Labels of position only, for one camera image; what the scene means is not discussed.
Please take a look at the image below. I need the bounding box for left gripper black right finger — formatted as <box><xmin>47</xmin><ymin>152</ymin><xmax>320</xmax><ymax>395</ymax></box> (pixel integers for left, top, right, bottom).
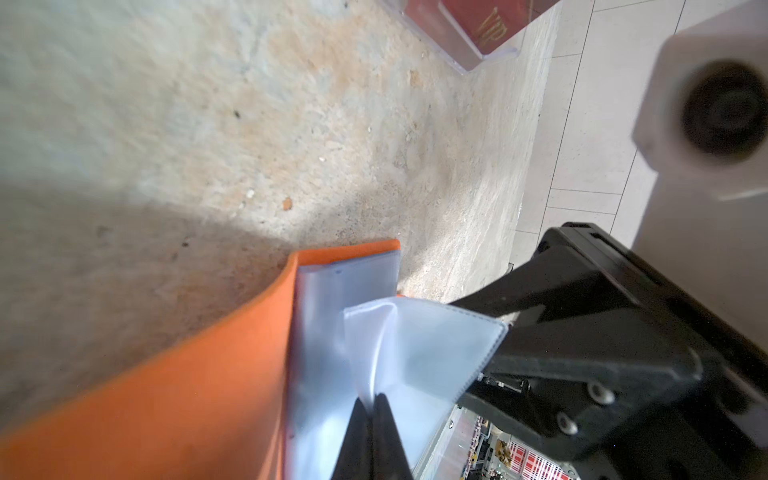
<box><xmin>373</xmin><ymin>394</ymin><xmax>413</xmax><ymax>480</ymax></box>

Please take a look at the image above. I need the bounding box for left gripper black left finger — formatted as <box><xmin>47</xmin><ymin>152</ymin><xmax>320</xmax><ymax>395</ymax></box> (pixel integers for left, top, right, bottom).
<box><xmin>331</xmin><ymin>399</ymin><xmax>373</xmax><ymax>480</ymax></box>

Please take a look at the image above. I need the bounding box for orange card holder wallet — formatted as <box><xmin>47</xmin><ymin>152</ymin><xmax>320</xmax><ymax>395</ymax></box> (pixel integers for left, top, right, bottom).
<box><xmin>1</xmin><ymin>240</ymin><xmax>508</xmax><ymax>479</ymax></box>

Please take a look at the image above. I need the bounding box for clear acrylic card display stand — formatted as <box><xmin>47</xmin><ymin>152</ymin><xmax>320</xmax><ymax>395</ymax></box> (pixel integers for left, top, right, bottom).
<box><xmin>383</xmin><ymin>0</ymin><xmax>558</xmax><ymax>74</ymax></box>

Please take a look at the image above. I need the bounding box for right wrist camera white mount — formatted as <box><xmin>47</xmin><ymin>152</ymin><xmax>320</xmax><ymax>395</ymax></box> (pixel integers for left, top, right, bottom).
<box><xmin>632</xmin><ymin>1</ymin><xmax>767</xmax><ymax>347</ymax></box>

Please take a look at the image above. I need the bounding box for red VIP card bottom right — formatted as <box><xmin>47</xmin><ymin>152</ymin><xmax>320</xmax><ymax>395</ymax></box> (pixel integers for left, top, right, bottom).
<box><xmin>439</xmin><ymin>0</ymin><xmax>533</xmax><ymax>56</ymax></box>

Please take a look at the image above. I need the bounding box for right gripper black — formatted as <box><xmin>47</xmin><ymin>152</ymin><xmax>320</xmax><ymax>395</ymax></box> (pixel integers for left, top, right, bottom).
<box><xmin>456</xmin><ymin>223</ymin><xmax>767</xmax><ymax>479</ymax></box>

